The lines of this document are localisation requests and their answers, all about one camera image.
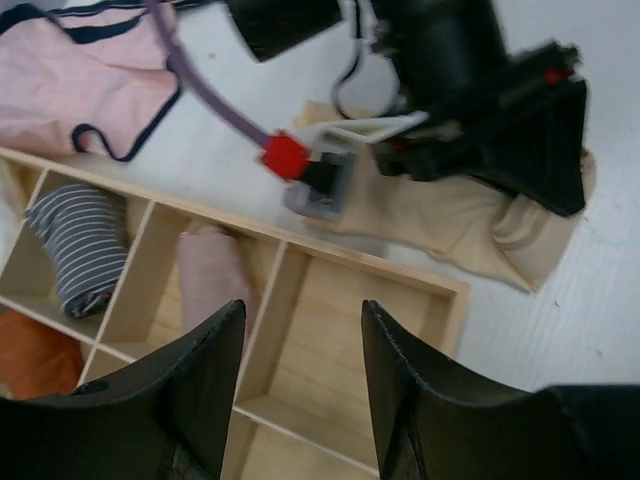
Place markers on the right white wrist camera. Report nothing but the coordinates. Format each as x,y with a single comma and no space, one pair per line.
322,191

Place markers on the orange rolled underwear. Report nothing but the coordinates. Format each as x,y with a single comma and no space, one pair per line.
37,360

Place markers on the wooden compartment tray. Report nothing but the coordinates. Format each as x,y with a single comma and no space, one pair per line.
301,409

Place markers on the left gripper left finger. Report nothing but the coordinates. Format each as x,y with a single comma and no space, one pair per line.
165,416

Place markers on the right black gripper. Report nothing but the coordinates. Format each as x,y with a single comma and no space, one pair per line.
519,131

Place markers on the mauve rolled underwear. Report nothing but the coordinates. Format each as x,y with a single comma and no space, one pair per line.
212,273

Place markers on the pink underwear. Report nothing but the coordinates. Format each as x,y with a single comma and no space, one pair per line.
84,79

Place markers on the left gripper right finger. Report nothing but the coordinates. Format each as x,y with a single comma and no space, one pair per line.
433,418

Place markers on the beige underwear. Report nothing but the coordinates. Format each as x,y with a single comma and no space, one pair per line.
515,241

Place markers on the grey rolled underwear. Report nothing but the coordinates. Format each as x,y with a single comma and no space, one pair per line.
83,230

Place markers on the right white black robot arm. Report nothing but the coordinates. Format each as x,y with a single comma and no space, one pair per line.
437,48

